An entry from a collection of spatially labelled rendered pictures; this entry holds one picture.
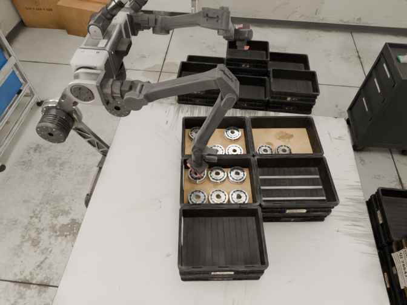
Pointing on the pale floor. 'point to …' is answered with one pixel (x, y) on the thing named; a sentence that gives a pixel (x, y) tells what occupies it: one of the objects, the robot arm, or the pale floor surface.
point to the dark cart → (381, 103)
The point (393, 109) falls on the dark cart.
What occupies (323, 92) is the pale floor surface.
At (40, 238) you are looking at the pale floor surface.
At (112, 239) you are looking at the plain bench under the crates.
